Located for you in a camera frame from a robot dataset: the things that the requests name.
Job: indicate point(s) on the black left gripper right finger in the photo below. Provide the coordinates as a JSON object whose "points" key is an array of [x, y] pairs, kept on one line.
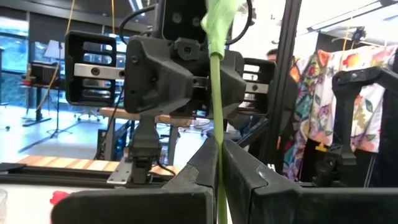
{"points": [[311, 207]]}

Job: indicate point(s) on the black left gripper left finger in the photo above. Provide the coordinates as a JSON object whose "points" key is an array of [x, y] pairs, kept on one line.
{"points": [[140, 207]]}

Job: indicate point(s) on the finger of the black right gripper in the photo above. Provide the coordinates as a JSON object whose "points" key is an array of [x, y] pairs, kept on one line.
{"points": [[155, 77], [234, 81]]}

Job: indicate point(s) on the pink artificial tulip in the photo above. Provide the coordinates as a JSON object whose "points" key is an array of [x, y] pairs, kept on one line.
{"points": [[217, 102]]}

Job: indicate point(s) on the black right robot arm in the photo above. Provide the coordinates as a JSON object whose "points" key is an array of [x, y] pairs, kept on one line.
{"points": [[144, 140]]}

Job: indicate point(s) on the silver mounting plate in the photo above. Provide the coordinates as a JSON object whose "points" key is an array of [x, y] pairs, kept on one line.
{"points": [[119, 172]]}

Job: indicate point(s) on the person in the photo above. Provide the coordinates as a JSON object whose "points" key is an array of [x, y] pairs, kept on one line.
{"points": [[272, 55]]}

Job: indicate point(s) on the black equipment case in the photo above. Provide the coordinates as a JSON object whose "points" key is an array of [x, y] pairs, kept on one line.
{"points": [[45, 73]]}

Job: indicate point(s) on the music stand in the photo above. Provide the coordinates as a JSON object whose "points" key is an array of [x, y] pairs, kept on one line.
{"points": [[53, 49]]}

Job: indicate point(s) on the colourful patterned fabric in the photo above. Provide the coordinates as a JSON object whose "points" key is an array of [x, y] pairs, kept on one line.
{"points": [[298, 102]]}

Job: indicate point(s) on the black stand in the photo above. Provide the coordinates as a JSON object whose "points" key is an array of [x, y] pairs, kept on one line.
{"points": [[346, 124]]}

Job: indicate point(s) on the white floral fabric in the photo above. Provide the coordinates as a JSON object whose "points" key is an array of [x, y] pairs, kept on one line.
{"points": [[373, 102]]}

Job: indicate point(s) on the black rig post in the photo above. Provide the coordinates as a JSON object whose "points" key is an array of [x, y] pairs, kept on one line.
{"points": [[287, 62]]}

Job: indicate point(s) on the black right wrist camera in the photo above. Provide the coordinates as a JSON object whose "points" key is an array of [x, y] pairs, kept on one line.
{"points": [[183, 21]]}

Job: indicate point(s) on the black table frame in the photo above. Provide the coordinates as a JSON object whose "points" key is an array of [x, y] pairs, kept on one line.
{"points": [[62, 179]]}

